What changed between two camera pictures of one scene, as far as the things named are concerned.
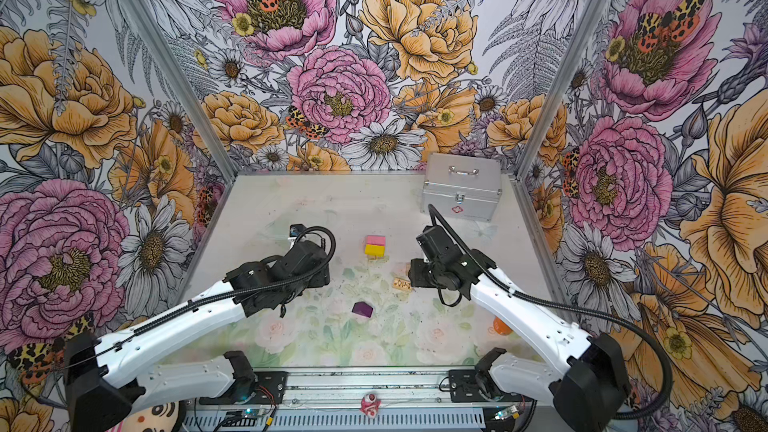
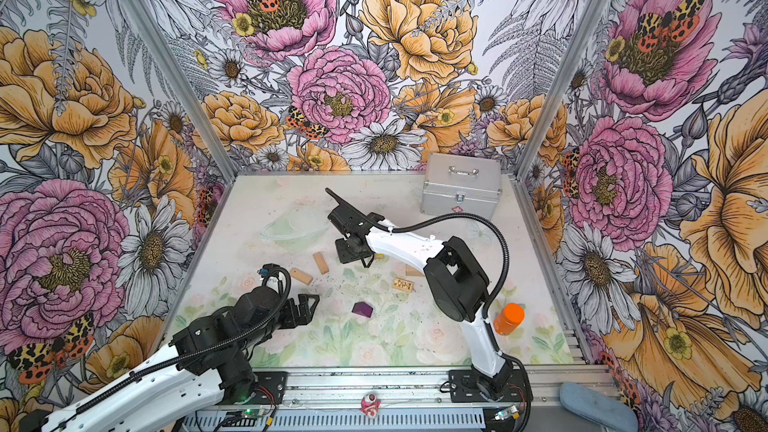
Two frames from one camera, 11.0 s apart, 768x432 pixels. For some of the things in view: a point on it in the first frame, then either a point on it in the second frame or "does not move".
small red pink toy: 370,405 does not move
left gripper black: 320,278 -> 291,320
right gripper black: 415,274 -> 344,256
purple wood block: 363,309 does not move
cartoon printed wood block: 402,284 does not move
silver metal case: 462,186 does not move
